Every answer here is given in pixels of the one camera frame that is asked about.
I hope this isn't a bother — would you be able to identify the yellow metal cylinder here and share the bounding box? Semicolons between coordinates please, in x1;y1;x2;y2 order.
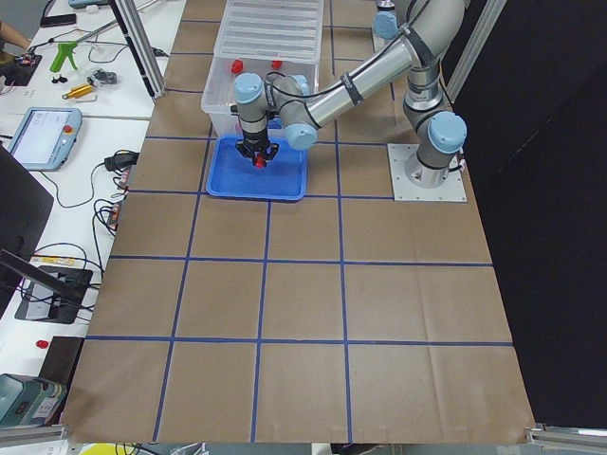
62;83;98;102

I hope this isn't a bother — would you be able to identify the black phone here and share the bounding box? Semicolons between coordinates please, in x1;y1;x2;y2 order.
40;13;77;27

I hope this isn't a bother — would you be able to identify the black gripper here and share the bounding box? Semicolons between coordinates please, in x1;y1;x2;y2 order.
236;132;279;161

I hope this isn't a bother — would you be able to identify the robot teach pendant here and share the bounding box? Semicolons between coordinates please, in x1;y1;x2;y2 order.
9;107;83;172

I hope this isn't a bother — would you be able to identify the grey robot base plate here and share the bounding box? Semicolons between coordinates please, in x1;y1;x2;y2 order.
387;143;468;203

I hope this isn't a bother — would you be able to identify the long reach grabber tool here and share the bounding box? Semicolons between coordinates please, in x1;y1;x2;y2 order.
28;0;157;74

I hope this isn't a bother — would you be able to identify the clear plastic box lid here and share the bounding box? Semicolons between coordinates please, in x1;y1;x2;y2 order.
213;0;323;64

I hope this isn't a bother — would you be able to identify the black monitor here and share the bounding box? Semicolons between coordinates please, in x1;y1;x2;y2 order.
0;144;94;324

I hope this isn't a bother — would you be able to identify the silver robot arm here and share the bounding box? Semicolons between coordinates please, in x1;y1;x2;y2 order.
232;0;466;167
372;1;468;189

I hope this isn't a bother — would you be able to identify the clear plastic storage box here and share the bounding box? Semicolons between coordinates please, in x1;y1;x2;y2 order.
201;55;318;138

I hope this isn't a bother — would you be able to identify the black power adapter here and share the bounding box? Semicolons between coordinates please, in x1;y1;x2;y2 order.
103;150;139;172

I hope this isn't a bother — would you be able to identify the aluminium frame post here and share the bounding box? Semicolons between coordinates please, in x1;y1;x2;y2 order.
109;0;165;100

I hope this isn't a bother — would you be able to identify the blue plastic tray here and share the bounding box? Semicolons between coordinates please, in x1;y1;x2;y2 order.
206;135;307;201

